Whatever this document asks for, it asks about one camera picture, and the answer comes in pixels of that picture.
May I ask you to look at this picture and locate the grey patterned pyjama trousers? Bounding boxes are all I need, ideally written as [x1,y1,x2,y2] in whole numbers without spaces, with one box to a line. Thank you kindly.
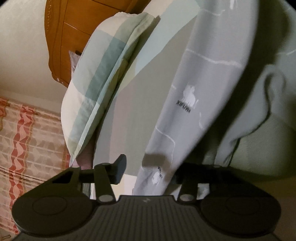
[133,1,295,195]

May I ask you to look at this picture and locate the purple floral rolled quilt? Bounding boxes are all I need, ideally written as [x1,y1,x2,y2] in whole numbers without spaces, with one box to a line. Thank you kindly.
[71,137,95,170]

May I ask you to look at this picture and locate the beige and red curtain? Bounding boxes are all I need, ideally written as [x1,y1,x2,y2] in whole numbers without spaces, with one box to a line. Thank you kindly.
[1,98,70,235]

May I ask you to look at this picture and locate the patchwork pastel bed sheet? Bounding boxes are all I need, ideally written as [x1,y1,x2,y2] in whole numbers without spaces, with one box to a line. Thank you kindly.
[93,1,200,197]

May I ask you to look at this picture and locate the grey floral back pillow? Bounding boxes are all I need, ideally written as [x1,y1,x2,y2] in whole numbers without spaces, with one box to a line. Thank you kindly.
[69,51,80,75]

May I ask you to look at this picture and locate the checked pastel pillow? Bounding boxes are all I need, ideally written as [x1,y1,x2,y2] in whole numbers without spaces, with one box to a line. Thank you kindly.
[61,12,154,165]

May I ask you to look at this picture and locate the wooden headboard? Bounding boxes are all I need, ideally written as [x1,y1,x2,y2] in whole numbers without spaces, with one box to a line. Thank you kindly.
[44,0,149,87]

